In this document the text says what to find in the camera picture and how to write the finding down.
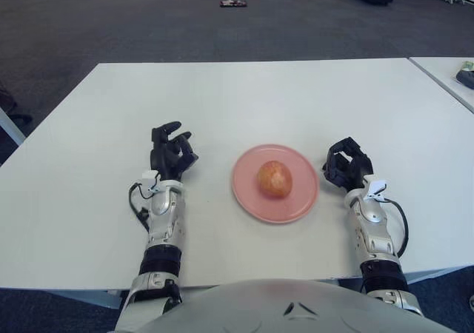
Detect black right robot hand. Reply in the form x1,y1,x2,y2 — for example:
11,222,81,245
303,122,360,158
321,136,374,192

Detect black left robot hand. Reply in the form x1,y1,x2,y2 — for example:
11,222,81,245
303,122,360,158
149,121,200,182

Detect red yellow apple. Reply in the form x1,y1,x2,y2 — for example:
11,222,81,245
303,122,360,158
256,160,293,199

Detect pink round plate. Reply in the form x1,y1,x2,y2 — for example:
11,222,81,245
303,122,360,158
231,144,320,225

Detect grey handheld controller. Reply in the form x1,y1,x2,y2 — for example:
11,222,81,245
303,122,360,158
455,70,474,90

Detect white table leg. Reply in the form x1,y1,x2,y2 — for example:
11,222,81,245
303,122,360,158
0,107,27,146

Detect grey robot torso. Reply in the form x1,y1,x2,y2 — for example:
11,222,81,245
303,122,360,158
138,277,460,333

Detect black office chair base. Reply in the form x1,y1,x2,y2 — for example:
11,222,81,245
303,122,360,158
0,83,33,123

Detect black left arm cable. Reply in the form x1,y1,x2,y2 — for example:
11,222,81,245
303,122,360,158
128,183,156,234

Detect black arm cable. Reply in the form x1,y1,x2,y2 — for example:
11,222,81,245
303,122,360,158
383,198,409,258
128,183,156,234

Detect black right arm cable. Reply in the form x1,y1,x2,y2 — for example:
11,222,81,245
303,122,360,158
383,198,409,258

